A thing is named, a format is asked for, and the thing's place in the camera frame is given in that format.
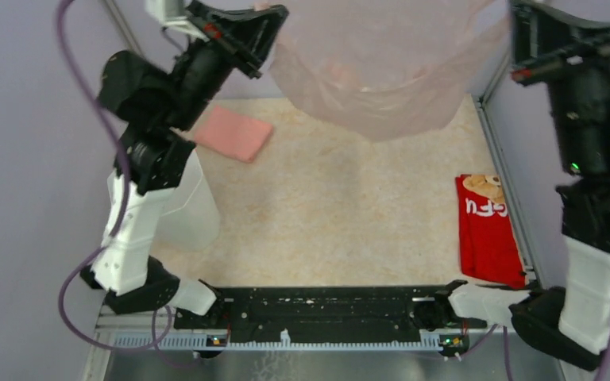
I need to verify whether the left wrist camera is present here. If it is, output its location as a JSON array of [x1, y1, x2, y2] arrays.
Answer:
[[145, 0, 198, 35]]

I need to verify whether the aluminium front rail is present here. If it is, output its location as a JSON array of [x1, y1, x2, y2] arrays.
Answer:
[[83, 315, 594, 380]]

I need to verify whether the left aluminium frame post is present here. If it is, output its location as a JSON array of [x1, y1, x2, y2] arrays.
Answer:
[[101, 0, 143, 56]]

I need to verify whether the aluminium frame post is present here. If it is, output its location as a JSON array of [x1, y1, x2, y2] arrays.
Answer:
[[478, 51, 512, 106], [101, 0, 143, 56]]

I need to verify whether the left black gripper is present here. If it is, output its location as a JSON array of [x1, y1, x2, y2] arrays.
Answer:
[[172, 0, 296, 129]]

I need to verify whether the white octagonal trash bin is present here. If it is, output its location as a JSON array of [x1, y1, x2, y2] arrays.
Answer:
[[156, 151, 220, 252]]

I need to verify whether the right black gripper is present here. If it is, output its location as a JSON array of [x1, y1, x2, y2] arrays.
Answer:
[[490, 0, 610, 168]]

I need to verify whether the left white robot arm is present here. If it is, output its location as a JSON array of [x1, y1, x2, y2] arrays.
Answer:
[[80, 1, 289, 328]]

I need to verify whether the red snack package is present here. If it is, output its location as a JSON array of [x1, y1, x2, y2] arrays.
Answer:
[[455, 174, 526, 289]]

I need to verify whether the right aluminium frame post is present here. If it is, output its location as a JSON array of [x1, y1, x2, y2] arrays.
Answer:
[[478, 51, 512, 106]]

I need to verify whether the translucent pink trash bag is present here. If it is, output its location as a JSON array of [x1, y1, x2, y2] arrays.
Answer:
[[269, 1, 509, 141]]

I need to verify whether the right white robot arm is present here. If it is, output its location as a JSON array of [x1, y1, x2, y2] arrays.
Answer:
[[434, 1, 610, 379]]

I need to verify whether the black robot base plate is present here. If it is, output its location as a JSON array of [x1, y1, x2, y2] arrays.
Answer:
[[174, 285, 486, 344]]

